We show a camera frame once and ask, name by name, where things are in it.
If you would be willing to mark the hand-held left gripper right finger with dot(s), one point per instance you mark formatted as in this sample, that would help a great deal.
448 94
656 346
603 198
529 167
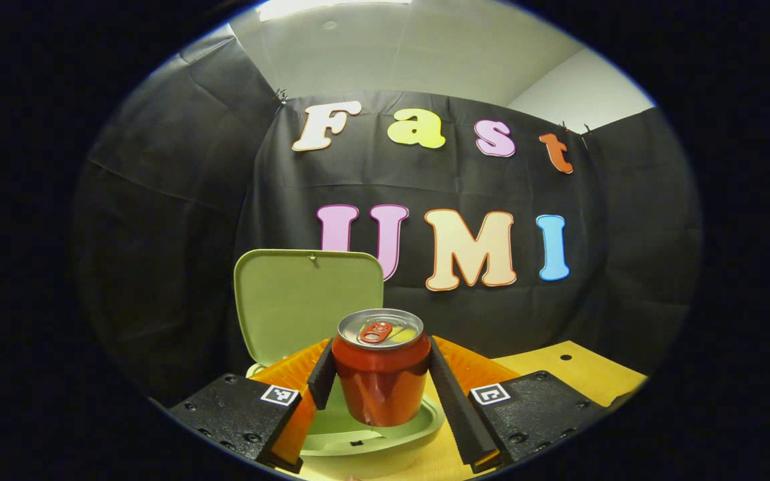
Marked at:
455 414

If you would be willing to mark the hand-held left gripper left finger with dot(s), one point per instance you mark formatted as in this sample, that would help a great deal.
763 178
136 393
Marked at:
325 381

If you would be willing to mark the red pop can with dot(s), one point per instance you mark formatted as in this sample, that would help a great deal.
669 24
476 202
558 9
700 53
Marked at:
381 381

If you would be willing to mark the green desktop garbage bin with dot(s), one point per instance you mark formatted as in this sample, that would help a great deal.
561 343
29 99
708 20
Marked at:
305 300

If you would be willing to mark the wooden desktop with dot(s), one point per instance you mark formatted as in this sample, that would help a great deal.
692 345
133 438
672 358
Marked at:
579 374

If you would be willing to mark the black backdrop cloth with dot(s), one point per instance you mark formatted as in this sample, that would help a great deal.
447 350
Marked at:
158 234

